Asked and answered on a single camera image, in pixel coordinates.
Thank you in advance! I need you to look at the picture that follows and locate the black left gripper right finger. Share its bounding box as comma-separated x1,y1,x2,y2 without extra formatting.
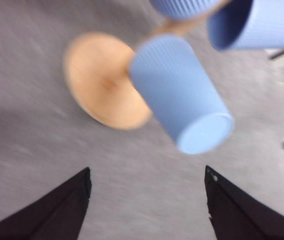
204,165,284,240

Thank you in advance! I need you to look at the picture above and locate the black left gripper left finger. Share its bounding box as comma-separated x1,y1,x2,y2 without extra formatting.
0,167,92,240

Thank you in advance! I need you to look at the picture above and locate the wooden cup tree stand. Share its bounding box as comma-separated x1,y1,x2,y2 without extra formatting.
63,0,232,130

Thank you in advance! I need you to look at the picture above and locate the blue ribbed cup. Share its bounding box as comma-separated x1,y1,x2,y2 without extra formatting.
150,0,225,20
207,0,284,51
129,34,234,155

